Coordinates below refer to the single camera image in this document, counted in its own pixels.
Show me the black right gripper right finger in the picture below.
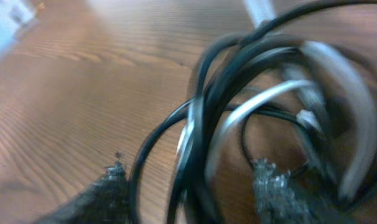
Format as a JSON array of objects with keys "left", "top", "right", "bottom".
[{"left": 253, "top": 159, "right": 356, "bottom": 224}]

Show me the black USB cable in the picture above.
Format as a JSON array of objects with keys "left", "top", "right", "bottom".
[{"left": 128, "top": 0, "right": 377, "bottom": 224}]

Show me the white USB cable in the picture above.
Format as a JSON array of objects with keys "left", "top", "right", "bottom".
[{"left": 175, "top": 0, "right": 377, "bottom": 200}]

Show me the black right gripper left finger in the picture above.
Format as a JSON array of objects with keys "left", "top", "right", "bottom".
[{"left": 34, "top": 161, "right": 129, "bottom": 224}]

